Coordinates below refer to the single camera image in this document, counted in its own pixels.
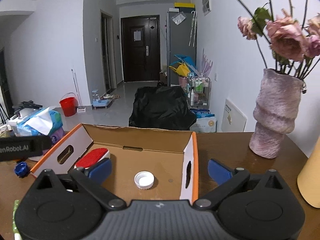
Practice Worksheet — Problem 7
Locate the white bottle cap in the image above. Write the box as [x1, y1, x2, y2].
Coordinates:
[134, 171, 155, 190]

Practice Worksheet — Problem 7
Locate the blue bottle cap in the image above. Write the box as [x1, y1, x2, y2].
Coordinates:
[14, 161, 30, 178]

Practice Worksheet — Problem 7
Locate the black tripod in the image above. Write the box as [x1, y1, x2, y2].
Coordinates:
[0, 103, 9, 125]

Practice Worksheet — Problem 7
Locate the blue tissue pack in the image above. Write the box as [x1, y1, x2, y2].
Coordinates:
[17, 107, 63, 137]

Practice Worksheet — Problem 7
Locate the white purple tissue box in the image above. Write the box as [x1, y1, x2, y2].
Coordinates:
[49, 127, 65, 146]

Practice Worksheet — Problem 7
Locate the red cardboard box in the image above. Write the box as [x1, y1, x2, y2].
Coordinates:
[31, 124, 199, 203]

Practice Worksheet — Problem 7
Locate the green small bottle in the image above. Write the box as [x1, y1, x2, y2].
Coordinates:
[12, 199, 21, 238]

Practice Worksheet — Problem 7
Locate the white leaning board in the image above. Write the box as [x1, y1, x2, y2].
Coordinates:
[221, 99, 247, 132]

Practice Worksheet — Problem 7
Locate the red bucket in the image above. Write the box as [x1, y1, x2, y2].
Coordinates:
[59, 92, 77, 117]

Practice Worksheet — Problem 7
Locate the pet water feeder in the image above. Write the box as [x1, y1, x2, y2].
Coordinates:
[92, 89, 112, 109]

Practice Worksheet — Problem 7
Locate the pink textured vase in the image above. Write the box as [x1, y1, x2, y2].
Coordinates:
[249, 69, 304, 159]

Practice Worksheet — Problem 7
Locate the yellow thermos jug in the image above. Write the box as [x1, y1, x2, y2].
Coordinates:
[297, 152, 320, 209]

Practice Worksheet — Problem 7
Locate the black covered chair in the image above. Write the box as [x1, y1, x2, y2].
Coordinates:
[129, 83, 197, 131]

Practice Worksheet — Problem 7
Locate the yellow blue toy pile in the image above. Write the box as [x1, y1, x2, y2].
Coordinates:
[169, 54, 199, 77]

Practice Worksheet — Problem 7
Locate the dark entrance door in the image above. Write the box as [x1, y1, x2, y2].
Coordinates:
[121, 15, 161, 82]

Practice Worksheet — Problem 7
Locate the dried pink roses bouquet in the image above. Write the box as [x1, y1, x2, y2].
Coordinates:
[237, 0, 319, 80]

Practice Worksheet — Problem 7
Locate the grey refrigerator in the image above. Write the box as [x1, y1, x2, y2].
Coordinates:
[166, 8, 196, 87]

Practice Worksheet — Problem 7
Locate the wire storage cart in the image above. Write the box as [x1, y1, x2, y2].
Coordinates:
[186, 73, 211, 111]

